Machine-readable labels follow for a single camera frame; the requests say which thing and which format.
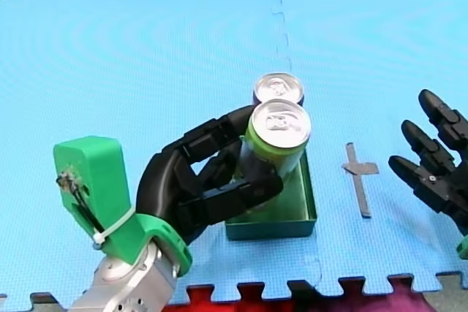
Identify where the shallow green tray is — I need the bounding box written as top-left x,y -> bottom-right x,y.
223,149 -> 317,242

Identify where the green drink can dark band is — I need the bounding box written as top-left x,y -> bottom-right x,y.
229,98 -> 312,214

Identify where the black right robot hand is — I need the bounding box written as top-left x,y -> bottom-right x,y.
388,88 -> 468,235

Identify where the dark purple drink can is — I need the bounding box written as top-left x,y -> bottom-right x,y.
253,72 -> 305,107

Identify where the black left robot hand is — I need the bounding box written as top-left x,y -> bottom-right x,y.
135,104 -> 284,247

